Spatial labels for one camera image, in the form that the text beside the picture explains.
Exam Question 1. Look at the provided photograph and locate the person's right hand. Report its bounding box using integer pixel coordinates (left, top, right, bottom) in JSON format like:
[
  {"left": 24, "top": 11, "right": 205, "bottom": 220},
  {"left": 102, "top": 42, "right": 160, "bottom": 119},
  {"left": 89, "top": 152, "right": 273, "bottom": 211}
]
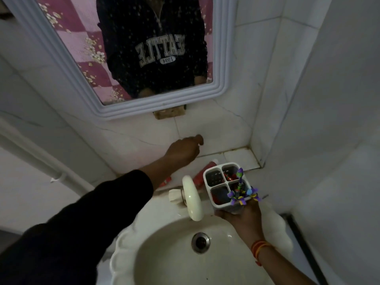
[{"left": 214, "top": 194, "right": 263, "bottom": 238}]

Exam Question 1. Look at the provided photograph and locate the person's left hand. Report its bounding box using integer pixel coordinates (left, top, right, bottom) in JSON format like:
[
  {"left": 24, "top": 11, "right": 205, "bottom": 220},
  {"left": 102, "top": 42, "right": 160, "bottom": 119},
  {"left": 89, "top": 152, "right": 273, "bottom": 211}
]
[{"left": 164, "top": 135, "right": 204, "bottom": 167}]

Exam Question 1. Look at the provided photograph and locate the white four-slot toothbrush holder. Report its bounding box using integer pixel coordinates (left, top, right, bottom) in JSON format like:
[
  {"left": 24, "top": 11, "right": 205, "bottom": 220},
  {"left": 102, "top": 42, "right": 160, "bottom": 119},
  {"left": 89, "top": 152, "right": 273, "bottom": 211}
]
[{"left": 203, "top": 162, "right": 253, "bottom": 215}]

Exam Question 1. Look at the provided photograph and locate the person's right forearm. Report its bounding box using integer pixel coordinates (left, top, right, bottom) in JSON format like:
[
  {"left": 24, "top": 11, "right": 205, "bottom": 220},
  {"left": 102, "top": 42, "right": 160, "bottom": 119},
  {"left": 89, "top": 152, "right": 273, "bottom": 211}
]
[{"left": 242, "top": 231, "right": 316, "bottom": 285}]

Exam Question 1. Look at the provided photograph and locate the person's left forearm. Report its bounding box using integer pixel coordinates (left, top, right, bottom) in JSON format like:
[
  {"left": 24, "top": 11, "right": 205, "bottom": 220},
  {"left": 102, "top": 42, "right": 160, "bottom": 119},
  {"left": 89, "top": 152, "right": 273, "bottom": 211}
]
[{"left": 0, "top": 156, "right": 179, "bottom": 285}]

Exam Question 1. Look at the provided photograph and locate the red toothpaste tube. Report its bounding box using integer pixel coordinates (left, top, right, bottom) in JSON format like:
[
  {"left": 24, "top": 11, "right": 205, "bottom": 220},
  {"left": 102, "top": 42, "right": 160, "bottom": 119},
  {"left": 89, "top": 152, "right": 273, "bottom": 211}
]
[{"left": 158, "top": 159, "right": 219, "bottom": 189}]

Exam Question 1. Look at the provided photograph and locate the white plastic faucet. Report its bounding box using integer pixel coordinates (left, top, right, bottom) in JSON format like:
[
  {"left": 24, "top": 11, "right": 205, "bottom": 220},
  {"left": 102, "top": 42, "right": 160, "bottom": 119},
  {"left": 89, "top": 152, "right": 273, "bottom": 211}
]
[{"left": 169, "top": 175, "right": 205, "bottom": 222}]

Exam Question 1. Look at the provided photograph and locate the purple green toothbrush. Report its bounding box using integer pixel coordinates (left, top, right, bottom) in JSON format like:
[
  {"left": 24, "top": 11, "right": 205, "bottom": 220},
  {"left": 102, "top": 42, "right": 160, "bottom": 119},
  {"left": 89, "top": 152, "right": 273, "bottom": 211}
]
[{"left": 227, "top": 168, "right": 262, "bottom": 206}]

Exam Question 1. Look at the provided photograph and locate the metal sink drain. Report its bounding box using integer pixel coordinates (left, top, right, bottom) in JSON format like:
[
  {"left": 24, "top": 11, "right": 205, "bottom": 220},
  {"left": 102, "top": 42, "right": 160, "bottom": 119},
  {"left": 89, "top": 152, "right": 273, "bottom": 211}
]
[{"left": 191, "top": 232, "right": 211, "bottom": 254}]

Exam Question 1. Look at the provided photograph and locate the white ceramic sink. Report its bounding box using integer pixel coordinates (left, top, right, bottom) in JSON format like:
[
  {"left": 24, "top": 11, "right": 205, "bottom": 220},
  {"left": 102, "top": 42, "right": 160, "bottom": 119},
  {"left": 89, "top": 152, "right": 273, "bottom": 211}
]
[{"left": 110, "top": 187, "right": 294, "bottom": 285}]

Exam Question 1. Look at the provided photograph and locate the brown mirror bracket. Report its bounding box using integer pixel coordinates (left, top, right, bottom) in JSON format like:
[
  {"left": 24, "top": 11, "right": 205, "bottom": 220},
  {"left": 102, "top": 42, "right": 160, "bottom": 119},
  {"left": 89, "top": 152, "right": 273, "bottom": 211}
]
[{"left": 153, "top": 105, "right": 187, "bottom": 120}]

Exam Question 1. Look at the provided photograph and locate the white framed wall mirror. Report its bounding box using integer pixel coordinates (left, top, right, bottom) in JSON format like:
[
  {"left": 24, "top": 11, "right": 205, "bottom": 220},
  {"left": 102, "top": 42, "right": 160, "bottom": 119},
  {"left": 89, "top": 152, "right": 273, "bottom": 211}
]
[{"left": 0, "top": 0, "right": 238, "bottom": 121}]

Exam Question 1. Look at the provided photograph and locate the red orange thread bracelet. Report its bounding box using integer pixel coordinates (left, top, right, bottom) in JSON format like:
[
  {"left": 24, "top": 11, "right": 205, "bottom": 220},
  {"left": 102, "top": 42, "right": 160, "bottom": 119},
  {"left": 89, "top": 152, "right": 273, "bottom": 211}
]
[{"left": 251, "top": 240, "right": 275, "bottom": 267}]

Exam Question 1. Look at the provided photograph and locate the white wall pipe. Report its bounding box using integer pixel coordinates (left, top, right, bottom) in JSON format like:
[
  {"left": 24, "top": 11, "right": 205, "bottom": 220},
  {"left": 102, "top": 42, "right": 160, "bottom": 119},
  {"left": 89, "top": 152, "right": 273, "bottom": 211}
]
[{"left": 0, "top": 117, "right": 95, "bottom": 196}]

